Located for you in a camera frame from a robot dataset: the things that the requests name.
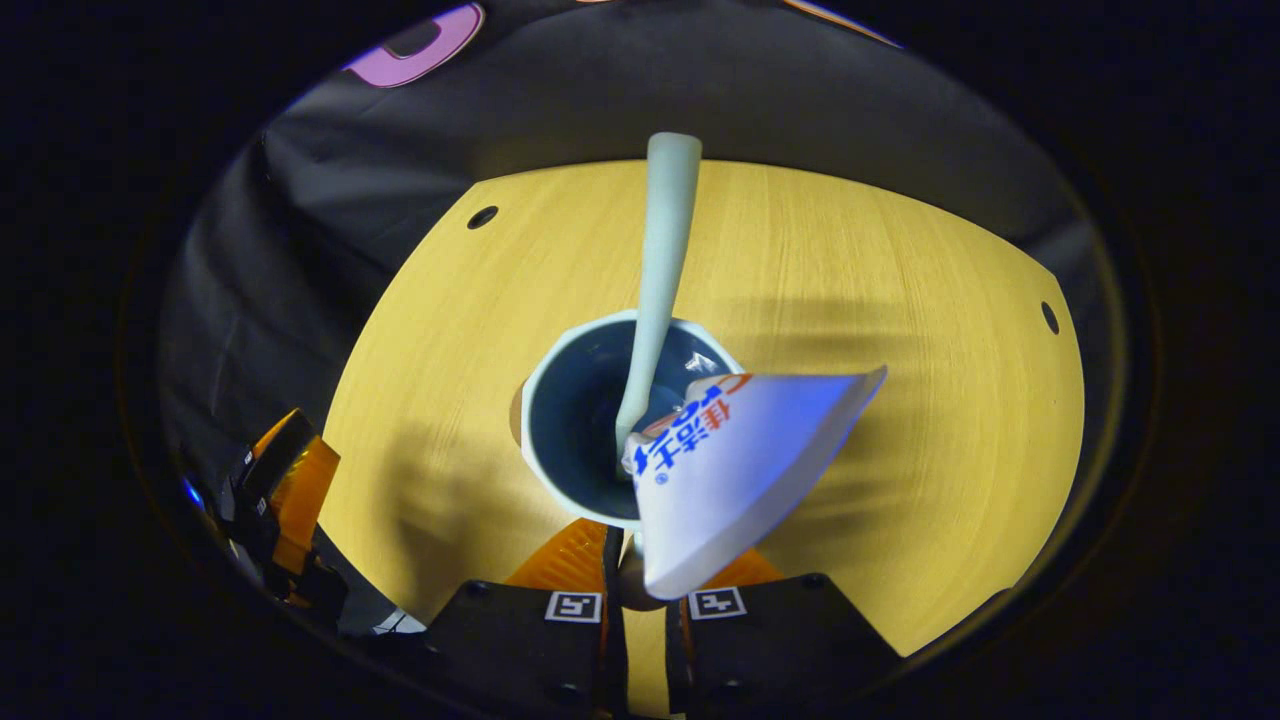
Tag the black backdrop cloth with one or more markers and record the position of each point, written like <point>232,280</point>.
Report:
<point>650,80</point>

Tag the pale green toothbrush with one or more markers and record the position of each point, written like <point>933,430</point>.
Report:
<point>670,230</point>

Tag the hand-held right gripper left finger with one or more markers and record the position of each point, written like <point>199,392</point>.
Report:
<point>615,650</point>

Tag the white toothpaste tube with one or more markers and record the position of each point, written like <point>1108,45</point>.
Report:
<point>740,480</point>

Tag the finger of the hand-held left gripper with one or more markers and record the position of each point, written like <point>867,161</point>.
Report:
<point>305,490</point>

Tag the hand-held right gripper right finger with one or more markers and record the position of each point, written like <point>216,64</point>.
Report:
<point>678,660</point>

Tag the wooden desktop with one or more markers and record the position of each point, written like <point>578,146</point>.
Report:
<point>900,450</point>

